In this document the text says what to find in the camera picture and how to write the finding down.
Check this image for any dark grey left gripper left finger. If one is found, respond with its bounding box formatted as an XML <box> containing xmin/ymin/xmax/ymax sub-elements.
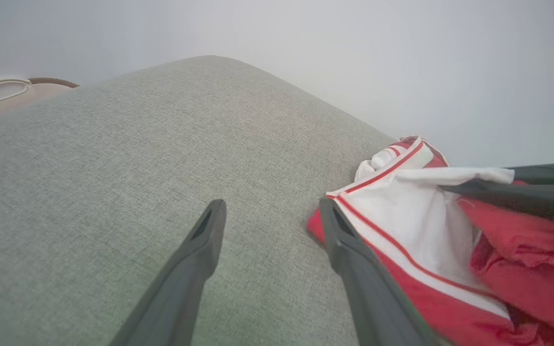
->
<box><xmin>109</xmin><ymin>199</ymin><xmax>227</xmax><ymax>346</ymax></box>

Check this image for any grey fabric sofa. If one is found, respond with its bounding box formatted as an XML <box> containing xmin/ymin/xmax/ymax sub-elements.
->
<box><xmin>0</xmin><ymin>55</ymin><xmax>398</xmax><ymax>346</ymax></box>

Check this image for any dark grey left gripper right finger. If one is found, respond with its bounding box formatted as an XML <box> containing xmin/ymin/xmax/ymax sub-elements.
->
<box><xmin>319</xmin><ymin>198</ymin><xmax>440</xmax><ymax>346</ymax></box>

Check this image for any beige laundry basket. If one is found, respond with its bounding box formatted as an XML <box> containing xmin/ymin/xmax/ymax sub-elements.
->
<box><xmin>0</xmin><ymin>78</ymin><xmax>79</xmax><ymax>126</ymax></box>

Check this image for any red and white shirt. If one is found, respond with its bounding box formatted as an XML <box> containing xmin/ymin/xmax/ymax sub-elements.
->
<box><xmin>307</xmin><ymin>136</ymin><xmax>554</xmax><ymax>346</ymax></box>

